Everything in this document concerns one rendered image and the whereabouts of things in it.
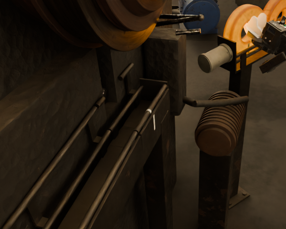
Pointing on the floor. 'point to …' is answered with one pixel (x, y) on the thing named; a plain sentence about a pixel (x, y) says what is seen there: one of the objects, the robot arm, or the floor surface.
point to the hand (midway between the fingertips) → (245, 24)
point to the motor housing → (217, 159)
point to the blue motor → (201, 6)
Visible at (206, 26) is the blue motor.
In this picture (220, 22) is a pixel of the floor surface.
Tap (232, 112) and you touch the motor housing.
